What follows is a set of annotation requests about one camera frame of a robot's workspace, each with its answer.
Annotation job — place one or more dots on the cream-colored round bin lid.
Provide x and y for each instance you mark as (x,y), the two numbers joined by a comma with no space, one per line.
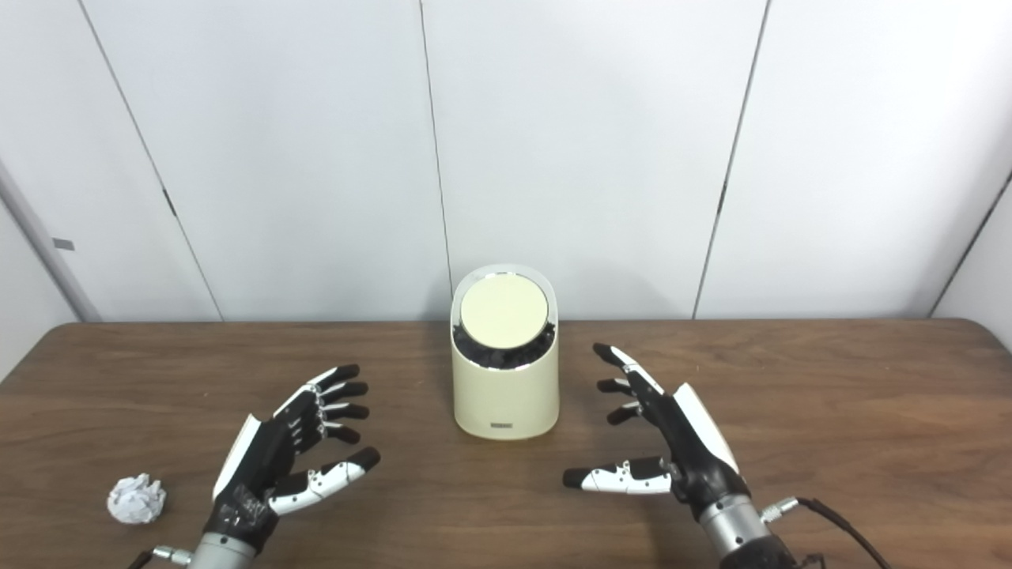
(504,310)

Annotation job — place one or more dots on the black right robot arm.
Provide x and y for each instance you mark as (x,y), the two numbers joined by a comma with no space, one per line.
(739,537)

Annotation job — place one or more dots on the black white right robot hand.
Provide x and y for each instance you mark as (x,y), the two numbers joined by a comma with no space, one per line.
(700,454)

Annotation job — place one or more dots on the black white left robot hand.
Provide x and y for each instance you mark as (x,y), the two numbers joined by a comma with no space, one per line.
(261,458)

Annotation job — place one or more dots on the small grey wall tag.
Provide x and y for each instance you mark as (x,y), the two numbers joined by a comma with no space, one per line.
(64,244)

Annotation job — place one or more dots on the white paper ball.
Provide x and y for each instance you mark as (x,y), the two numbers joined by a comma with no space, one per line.
(137,499)

